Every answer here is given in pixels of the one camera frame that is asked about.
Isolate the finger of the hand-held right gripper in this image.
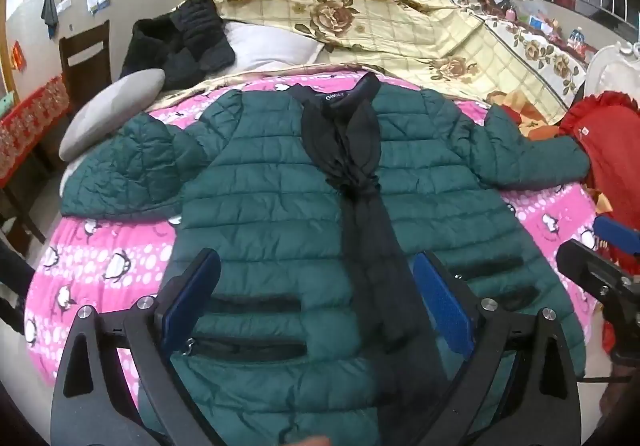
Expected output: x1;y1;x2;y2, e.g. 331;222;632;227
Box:
593;215;640;254
556;239;640;309

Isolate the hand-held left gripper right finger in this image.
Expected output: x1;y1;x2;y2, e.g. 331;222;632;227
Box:
412;250;583;446

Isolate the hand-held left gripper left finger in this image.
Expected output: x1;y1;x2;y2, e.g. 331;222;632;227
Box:
50;247;231;446

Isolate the green puffer jacket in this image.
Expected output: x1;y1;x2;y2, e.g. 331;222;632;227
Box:
60;73;591;446

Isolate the red ruffled cushion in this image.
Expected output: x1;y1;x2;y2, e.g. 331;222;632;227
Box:
559;91;640;277

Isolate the pink penguin print blanket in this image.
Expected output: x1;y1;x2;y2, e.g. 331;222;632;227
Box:
24;74;613;407

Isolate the orange printed blanket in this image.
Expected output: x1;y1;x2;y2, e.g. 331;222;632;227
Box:
487;90;566;142

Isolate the white chair back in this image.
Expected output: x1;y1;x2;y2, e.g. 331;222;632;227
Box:
585;41;640;98

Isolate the grey pillow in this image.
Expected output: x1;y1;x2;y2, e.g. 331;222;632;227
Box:
59;69;166;162

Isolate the red patterned tablecloth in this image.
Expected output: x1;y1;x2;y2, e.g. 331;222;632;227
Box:
0;76;71;188

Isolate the black padded jacket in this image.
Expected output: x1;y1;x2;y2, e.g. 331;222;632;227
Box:
119;0;236;90

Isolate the dark wooden chair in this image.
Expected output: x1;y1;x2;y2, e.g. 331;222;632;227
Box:
59;20;112;100

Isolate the white pillow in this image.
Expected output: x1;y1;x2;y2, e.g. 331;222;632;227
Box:
222;21;326;73

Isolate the yellow floral checked quilt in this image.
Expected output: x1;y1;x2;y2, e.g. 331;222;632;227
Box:
150;0;588;113

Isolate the dark hanging cloth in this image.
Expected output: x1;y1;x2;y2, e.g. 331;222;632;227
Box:
41;0;60;40

